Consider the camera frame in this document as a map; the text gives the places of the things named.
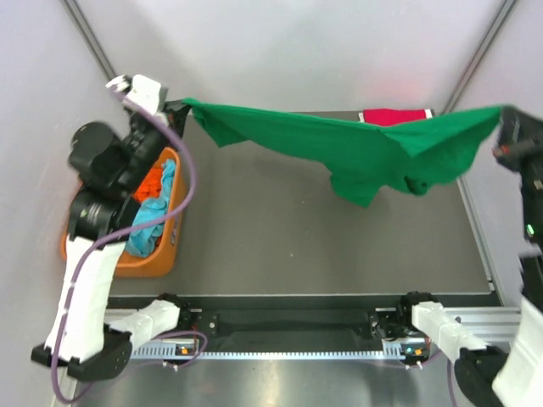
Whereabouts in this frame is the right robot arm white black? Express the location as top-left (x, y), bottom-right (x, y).
top-left (359, 107), bottom-right (542, 406)

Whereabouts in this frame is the orange t shirt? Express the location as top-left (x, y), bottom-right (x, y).
top-left (133, 166), bottom-right (163, 204)

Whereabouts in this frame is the slotted grey cable duct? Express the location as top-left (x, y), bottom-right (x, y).
top-left (126, 342), bottom-right (429, 361)

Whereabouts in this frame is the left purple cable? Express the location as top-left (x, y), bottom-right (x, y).
top-left (50, 88), bottom-right (199, 404)

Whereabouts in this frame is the folded red t shirt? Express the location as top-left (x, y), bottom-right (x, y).
top-left (362, 109), bottom-right (434, 127)

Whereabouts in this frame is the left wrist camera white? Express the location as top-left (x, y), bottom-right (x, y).
top-left (105, 74), bottom-right (168, 115)

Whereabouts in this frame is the green t shirt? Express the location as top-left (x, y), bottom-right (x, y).
top-left (183, 98), bottom-right (502, 207)

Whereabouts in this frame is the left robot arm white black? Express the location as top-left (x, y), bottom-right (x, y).
top-left (31, 101), bottom-right (193, 382)

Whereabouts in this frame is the orange plastic basket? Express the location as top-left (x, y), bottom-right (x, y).
top-left (62, 148), bottom-right (186, 285)

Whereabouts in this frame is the light blue t shirt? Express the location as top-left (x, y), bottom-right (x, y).
top-left (126, 159), bottom-right (176, 259)

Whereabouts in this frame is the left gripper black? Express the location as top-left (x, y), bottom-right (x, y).
top-left (116, 98), bottom-right (189, 194)

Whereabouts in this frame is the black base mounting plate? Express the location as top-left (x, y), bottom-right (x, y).
top-left (161, 293), bottom-right (423, 352)

